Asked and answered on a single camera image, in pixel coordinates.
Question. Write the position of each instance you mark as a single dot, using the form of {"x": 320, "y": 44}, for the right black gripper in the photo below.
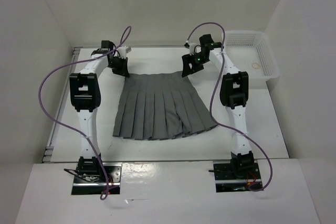
{"x": 186, "y": 60}

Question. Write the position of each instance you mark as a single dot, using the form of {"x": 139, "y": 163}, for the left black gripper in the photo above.
{"x": 124, "y": 71}

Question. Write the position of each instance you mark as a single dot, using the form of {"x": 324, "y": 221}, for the grey pleated skirt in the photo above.
{"x": 160, "y": 106}

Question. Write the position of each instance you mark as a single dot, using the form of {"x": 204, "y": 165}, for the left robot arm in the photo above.
{"x": 85, "y": 97}

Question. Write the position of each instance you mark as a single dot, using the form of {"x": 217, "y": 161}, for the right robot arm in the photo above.
{"x": 233, "y": 94}

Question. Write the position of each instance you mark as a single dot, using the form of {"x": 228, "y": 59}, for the white plastic basket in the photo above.
{"x": 245, "y": 47}

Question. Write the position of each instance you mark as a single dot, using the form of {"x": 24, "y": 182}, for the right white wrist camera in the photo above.
{"x": 192, "y": 47}

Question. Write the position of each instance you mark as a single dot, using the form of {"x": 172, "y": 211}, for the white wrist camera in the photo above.
{"x": 123, "y": 51}
{"x": 192, "y": 47}

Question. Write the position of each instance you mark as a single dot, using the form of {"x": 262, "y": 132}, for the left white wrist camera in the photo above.
{"x": 123, "y": 51}

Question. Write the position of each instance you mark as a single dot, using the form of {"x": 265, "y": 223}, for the aluminium table edge rail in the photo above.
{"x": 50, "y": 145}

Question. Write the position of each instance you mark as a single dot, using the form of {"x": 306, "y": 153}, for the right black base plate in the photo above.
{"x": 227, "y": 181}

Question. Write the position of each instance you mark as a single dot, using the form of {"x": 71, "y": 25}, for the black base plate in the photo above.
{"x": 95, "y": 184}
{"x": 227, "y": 181}

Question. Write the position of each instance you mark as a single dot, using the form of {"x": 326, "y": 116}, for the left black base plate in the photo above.
{"x": 95, "y": 184}

